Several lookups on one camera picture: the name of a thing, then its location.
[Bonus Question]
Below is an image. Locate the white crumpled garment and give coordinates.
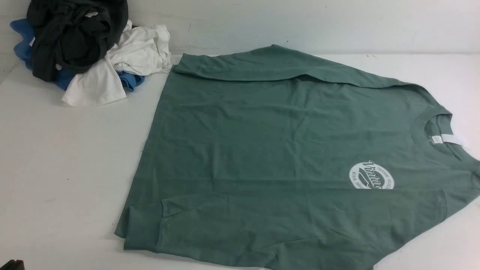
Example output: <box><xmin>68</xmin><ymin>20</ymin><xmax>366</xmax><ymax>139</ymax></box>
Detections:
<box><xmin>62</xmin><ymin>21</ymin><xmax>173</xmax><ymax>107</ymax></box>

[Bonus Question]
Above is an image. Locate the blue crumpled garment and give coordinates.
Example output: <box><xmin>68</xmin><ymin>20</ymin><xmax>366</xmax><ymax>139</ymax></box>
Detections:
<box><xmin>10</xmin><ymin>18</ymin><xmax>145</xmax><ymax>92</ymax></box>

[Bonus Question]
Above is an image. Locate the black crumpled garment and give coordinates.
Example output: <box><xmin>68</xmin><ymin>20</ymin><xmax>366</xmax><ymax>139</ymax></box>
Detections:
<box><xmin>26</xmin><ymin>0</ymin><xmax>129</xmax><ymax>82</ymax></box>

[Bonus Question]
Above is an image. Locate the green long-sleeved shirt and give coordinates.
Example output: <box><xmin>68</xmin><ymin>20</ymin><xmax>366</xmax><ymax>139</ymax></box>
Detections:
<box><xmin>115</xmin><ymin>45</ymin><xmax>479</xmax><ymax>270</ymax></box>

